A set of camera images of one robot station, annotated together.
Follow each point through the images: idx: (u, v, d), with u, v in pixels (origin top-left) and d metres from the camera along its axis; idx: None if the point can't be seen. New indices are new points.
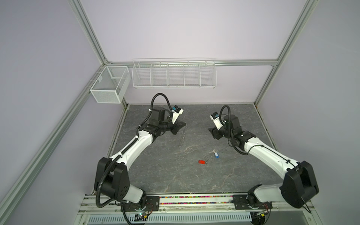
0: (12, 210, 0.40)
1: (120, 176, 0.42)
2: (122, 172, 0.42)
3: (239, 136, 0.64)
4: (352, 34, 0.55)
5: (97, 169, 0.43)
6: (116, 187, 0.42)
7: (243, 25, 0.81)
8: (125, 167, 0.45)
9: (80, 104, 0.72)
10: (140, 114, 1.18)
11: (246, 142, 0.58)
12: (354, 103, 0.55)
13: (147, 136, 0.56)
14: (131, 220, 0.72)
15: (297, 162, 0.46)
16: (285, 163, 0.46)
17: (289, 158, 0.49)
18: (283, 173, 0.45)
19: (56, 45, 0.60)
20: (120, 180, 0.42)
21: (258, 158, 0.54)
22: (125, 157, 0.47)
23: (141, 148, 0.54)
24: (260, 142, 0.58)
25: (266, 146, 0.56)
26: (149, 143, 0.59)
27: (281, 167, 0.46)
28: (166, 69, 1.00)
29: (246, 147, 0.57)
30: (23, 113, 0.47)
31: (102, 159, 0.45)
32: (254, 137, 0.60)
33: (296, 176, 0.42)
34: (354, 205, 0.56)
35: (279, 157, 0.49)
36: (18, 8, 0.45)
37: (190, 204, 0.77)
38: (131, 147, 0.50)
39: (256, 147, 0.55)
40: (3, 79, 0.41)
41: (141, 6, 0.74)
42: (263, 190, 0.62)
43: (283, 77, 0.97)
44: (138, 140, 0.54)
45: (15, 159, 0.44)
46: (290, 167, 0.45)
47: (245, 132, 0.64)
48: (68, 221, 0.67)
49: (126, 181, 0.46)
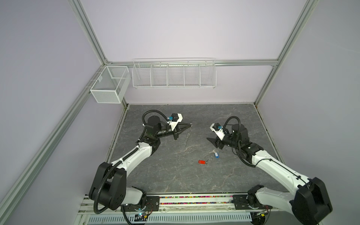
0: (12, 210, 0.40)
1: (120, 182, 0.42)
2: (122, 176, 0.42)
3: (246, 148, 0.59)
4: (352, 34, 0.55)
5: (96, 174, 0.43)
6: (114, 193, 0.41)
7: (243, 25, 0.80)
8: (124, 172, 0.46)
9: (80, 104, 0.72)
10: (140, 114, 1.18)
11: (253, 155, 0.57)
12: (354, 103, 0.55)
13: (147, 147, 0.59)
14: (131, 220, 0.72)
15: (308, 179, 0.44)
16: (296, 180, 0.45)
17: (300, 174, 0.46)
18: (294, 190, 0.43)
19: (56, 45, 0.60)
20: (118, 186, 0.42)
21: (266, 171, 0.53)
22: (125, 163, 0.48)
23: (142, 157, 0.56)
24: (269, 156, 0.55)
25: (275, 160, 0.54)
26: (148, 155, 0.60)
27: (292, 183, 0.44)
28: (166, 69, 1.00)
29: (253, 161, 0.57)
30: (23, 114, 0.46)
31: (102, 164, 0.45)
32: (262, 150, 0.59)
33: (308, 194, 0.40)
34: (354, 205, 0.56)
35: (288, 173, 0.48)
36: (18, 8, 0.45)
37: (190, 204, 0.77)
38: (133, 155, 0.52)
39: (265, 161, 0.54)
40: (4, 78, 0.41)
41: (141, 5, 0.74)
42: (267, 195, 0.60)
43: (283, 78, 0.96)
44: (138, 151, 0.55)
45: (15, 159, 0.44)
46: (302, 183, 0.44)
47: (253, 144, 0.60)
48: (68, 221, 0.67)
49: (123, 188, 0.45)
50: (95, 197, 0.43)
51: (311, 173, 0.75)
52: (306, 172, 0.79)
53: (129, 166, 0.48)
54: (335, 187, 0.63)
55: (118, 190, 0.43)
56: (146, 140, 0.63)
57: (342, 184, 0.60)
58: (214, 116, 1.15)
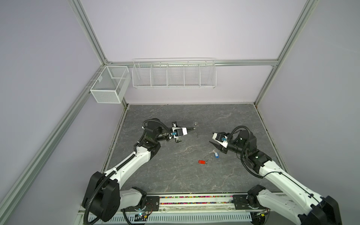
0: (12, 211, 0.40)
1: (111, 195, 0.40)
2: (113, 190, 0.40)
3: (253, 157, 0.59)
4: (353, 34, 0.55)
5: (89, 183, 0.42)
6: (105, 206, 0.40)
7: (243, 25, 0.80)
8: (117, 184, 0.43)
9: (80, 104, 0.72)
10: (140, 114, 1.18)
11: (262, 166, 0.55)
12: (354, 103, 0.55)
13: (145, 153, 0.55)
14: (131, 220, 0.72)
15: (321, 197, 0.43)
16: (308, 198, 0.43)
17: (312, 191, 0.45)
18: (306, 208, 0.42)
19: (55, 46, 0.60)
20: (110, 198, 0.40)
21: (274, 183, 0.52)
22: (120, 174, 0.46)
23: (138, 165, 0.54)
24: (278, 168, 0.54)
25: (285, 173, 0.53)
26: (146, 161, 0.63)
27: (304, 202, 0.43)
28: (166, 69, 1.00)
29: (261, 172, 0.54)
30: (23, 114, 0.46)
31: (95, 174, 0.43)
32: (271, 161, 0.56)
33: (321, 215, 0.39)
34: (354, 205, 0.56)
35: (300, 189, 0.46)
36: (18, 8, 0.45)
37: (190, 204, 0.77)
38: (128, 163, 0.50)
39: (274, 174, 0.52)
40: (4, 79, 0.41)
41: (141, 5, 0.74)
42: (271, 201, 0.59)
43: (283, 78, 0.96)
44: (135, 158, 0.52)
45: (14, 160, 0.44)
46: (315, 202, 0.42)
47: (260, 153, 0.60)
48: (68, 221, 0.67)
49: (116, 199, 0.43)
50: (86, 207, 0.42)
51: (311, 173, 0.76)
52: (306, 171, 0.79)
53: (123, 176, 0.46)
54: (335, 187, 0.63)
55: (110, 202, 0.41)
56: (145, 144, 0.60)
57: (341, 184, 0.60)
58: (214, 116, 1.15)
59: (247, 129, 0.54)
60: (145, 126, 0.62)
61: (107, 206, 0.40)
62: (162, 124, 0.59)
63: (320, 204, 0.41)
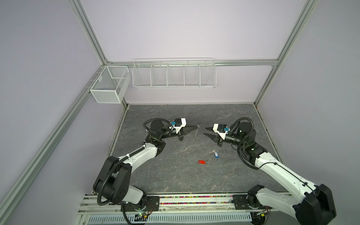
0: (12, 211, 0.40)
1: (124, 177, 0.43)
2: (127, 171, 0.44)
3: (249, 149, 0.60)
4: (352, 34, 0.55)
5: (102, 167, 0.45)
6: (117, 187, 0.42)
7: (243, 24, 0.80)
8: (130, 167, 0.47)
9: (80, 104, 0.72)
10: (140, 114, 1.18)
11: (257, 158, 0.55)
12: (354, 103, 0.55)
13: (153, 148, 0.60)
14: (131, 220, 0.72)
15: (315, 185, 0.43)
16: (302, 186, 0.44)
17: (306, 180, 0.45)
18: (300, 197, 0.42)
19: (55, 45, 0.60)
20: (123, 181, 0.43)
21: (271, 175, 0.51)
22: (131, 161, 0.49)
23: (147, 157, 0.58)
24: (273, 159, 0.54)
25: (280, 164, 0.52)
26: (152, 157, 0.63)
27: (298, 191, 0.43)
28: (166, 69, 1.00)
29: (257, 163, 0.55)
30: (23, 113, 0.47)
31: (109, 158, 0.47)
32: (266, 153, 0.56)
33: (315, 202, 0.39)
34: (354, 205, 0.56)
35: (295, 178, 0.46)
36: (18, 8, 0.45)
37: (190, 204, 0.77)
38: (139, 153, 0.54)
39: (269, 164, 0.52)
40: (4, 79, 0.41)
41: (141, 5, 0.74)
42: (270, 198, 0.59)
43: (283, 77, 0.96)
44: (144, 149, 0.57)
45: (15, 159, 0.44)
46: (308, 191, 0.42)
47: (257, 145, 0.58)
48: (68, 221, 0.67)
49: (126, 184, 0.46)
50: (100, 190, 0.44)
51: (311, 172, 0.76)
52: (306, 171, 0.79)
53: (134, 163, 0.50)
54: (335, 187, 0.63)
55: (122, 185, 0.44)
56: (152, 142, 0.64)
57: (342, 184, 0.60)
58: (214, 116, 1.15)
59: (251, 122, 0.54)
60: (148, 128, 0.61)
61: (119, 187, 0.43)
62: (163, 119, 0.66)
63: (314, 191, 0.42)
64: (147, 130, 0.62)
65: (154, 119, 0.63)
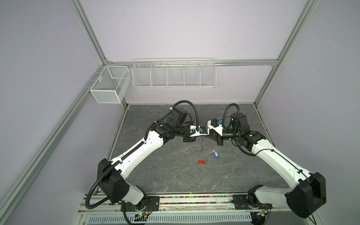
0: (11, 211, 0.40)
1: (114, 186, 0.39)
2: (116, 181, 0.39)
3: (247, 135, 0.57)
4: (352, 34, 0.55)
5: (98, 170, 0.42)
6: (109, 193, 0.40)
7: (243, 24, 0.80)
8: (120, 176, 0.42)
9: (80, 104, 0.71)
10: (140, 114, 1.18)
11: (255, 143, 0.55)
12: (354, 103, 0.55)
13: (154, 140, 0.49)
14: (131, 220, 0.72)
15: (309, 173, 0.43)
16: (297, 173, 0.44)
17: (301, 168, 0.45)
18: (293, 183, 0.43)
19: (54, 45, 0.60)
20: (113, 190, 0.40)
21: (266, 162, 0.51)
22: (125, 163, 0.43)
23: (148, 152, 0.49)
24: (271, 146, 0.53)
25: (277, 151, 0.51)
26: (159, 146, 0.52)
27: (293, 177, 0.43)
28: (166, 69, 1.00)
29: (254, 149, 0.54)
30: (24, 112, 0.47)
31: (103, 161, 0.43)
32: (264, 139, 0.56)
33: (307, 189, 0.40)
34: (355, 205, 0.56)
35: (290, 166, 0.46)
36: (18, 9, 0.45)
37: (190, 204, 0.77)
38: (135, 153, 0.46)
39: (266, 151, 0.51)
40: (4, 79, 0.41)
41: (141, 5, 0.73)
42: (267, 193, 0.59)
43: (283, 78, 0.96)
44: (144, 145, 0.48)
45: (15, 159, 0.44)
46: (303, 177, 0.43)
47: (254, 132, 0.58)
48: (68, 221, 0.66)
49: (124, 188, 0.45)
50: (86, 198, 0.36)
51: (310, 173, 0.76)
52: None
53: (130, 165, 0.44)
54: (335, 187, 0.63)
55: (113, 193, 0.41)
56: (158, 127, 0.53)
57: (342, 184, 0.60)
58: (215, 116, 1.16)
59: (237, 109, 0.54)
60: (173, 108, 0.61)
61: (111, 193, 0.40)
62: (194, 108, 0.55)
63: (309, 179, 0.42)
64: (170, 109, 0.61)
65: (183, 101, 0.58)
